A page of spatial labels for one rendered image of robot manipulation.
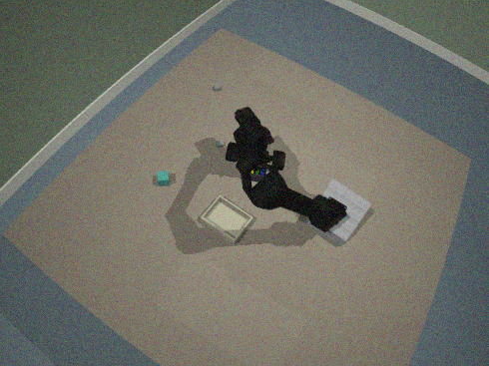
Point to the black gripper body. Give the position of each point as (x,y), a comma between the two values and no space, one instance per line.
(278,158)

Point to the small teal block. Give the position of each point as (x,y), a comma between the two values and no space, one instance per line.
(163,178)

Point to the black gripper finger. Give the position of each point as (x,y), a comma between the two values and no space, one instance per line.
(258,167)

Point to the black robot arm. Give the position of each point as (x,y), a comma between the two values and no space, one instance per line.
(271,191)

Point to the beige shallow tray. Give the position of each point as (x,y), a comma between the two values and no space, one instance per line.
(226,219)

